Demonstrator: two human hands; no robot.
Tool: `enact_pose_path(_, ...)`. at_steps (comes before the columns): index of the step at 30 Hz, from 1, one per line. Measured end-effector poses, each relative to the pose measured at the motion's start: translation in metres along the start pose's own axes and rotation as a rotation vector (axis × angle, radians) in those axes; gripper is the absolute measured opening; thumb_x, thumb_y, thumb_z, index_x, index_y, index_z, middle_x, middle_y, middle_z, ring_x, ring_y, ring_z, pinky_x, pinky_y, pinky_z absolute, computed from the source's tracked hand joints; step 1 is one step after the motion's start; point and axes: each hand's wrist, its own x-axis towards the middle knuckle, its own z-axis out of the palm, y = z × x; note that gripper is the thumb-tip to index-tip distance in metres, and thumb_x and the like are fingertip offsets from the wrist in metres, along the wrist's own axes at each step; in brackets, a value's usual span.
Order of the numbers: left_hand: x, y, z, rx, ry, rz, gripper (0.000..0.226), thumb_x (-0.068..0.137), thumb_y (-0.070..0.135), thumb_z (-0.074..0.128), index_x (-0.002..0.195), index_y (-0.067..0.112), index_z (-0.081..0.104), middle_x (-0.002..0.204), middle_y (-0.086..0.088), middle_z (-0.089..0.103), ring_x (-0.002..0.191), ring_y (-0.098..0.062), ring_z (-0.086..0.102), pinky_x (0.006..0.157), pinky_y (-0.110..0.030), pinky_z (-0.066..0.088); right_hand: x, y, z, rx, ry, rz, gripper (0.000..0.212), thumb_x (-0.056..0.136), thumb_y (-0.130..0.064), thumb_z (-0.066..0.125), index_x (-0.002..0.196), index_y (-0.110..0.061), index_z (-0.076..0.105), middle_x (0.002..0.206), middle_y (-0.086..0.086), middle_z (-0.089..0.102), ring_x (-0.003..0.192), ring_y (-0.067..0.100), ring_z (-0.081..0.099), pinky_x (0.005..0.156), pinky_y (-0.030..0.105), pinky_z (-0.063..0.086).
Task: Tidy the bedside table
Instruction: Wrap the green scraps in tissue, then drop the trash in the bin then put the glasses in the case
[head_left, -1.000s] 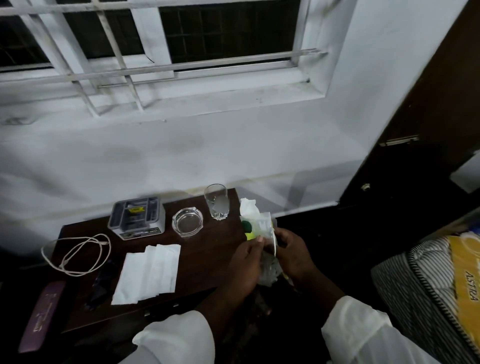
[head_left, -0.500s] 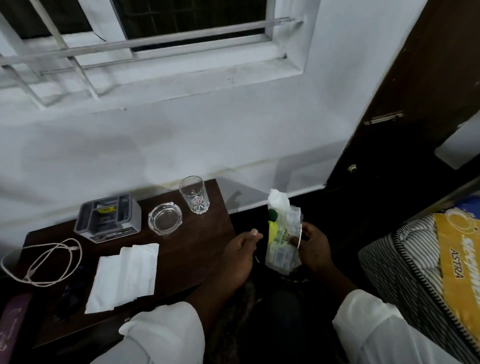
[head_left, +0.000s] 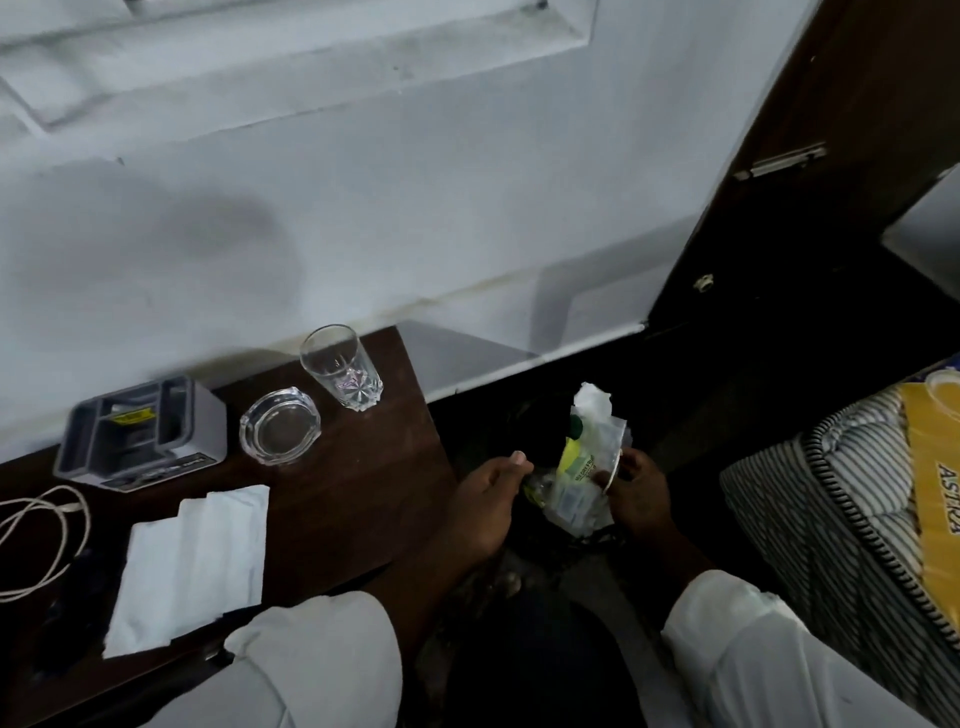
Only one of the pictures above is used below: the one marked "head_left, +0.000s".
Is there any person's left hand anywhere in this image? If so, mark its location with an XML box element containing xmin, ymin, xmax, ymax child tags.
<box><xmin>441</xmin><ymin>450</ymin><xmax>536</xmax><ymax>561</ymax></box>

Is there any person's right hand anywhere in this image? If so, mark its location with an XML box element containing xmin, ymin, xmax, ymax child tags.
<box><xmin>591</xmin><ymin>448</ymin><xmax>682</xmax><ymax>546</ymax></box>

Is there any clear plastic trash bag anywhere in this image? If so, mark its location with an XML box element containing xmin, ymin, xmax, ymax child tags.
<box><xmin>525</xmin><ymin>382</ymin><xmax>633</xmax><ymax>538</ymax></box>

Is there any person's right forearm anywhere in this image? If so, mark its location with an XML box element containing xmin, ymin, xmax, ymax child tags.
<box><xmin>628</xmin><ymin>525</ymin><xmax>939</xmax><ymax>728</ymax></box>

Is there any person's left forearm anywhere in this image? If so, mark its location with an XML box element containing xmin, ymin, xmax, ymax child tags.
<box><xmin>142</xmin><ymin>536</ymin><xmax>498</xmax><ymax>728</ymax></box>

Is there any yellow green packet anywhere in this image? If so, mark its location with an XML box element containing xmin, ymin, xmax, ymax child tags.
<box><xmin>556</xmin><ymin>438</ymin><xmax>600</xmax><ymax>489</ymax></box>

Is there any crumpled white tissue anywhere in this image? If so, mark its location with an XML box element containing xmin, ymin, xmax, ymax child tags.
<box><xmin>573</xmin><ymin>382</ymin><xmax>618</xmax><ymax>423</ymax></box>

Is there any clear drinking glass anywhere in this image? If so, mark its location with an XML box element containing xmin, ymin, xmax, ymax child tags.
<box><xmin>299</xmin><ymin>324</ymin><xmax>384</xmax><ymax>413</ymax></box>

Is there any person's dark trouser leg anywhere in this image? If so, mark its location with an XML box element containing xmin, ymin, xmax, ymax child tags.
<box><xmin>441</xmin><ymin>585</ymin><xmax>655</xmax><ymax>728</ymax></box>

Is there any striped grey mattress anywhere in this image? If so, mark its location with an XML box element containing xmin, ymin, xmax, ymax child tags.
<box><xmin>718</xmin><ymin>358</ymin><xmax>960</xmax><ymax>725</ymax></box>

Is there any clear glass ashtray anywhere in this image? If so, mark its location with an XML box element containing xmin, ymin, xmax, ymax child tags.
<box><xmin>238</xmin><ymin>387</ymin><xmax>323</xmax><ymax>468</ymax></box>

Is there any yellow mattress label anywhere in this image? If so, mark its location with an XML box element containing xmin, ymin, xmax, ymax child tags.
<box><xmin>897</xmin><ymin>366</ymin><xmax>960</xmax><ymax>646</ymax></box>

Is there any white paper napkin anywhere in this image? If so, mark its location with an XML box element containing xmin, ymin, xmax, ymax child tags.
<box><xmin>102</xmin><ymin>484</ymin><xmax>271</xmax><ymax>660</ymax></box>

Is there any metal door latch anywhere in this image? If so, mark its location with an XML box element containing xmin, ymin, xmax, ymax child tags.
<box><xmin>732</xmin><ymin>142</ymin><xmax>828</xmax><ymax>183</ymax></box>

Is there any dark wooden door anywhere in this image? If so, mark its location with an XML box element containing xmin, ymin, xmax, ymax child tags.
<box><xmin>646</xmin><ymin>0</ymin><xmax>960</xmax><ymax>339</ymax></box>

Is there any grey plastic box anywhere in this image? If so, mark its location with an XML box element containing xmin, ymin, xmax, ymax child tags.
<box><xmin>52</xmin><ymin>375</ymin><xmax>229</xmax><ymax>494</ymax></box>

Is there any white cable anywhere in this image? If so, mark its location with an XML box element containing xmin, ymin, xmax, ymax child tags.
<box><xmin>0</xmin><ymin>485</ymin><xmax>92</xmax><ymax>600</ymax></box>

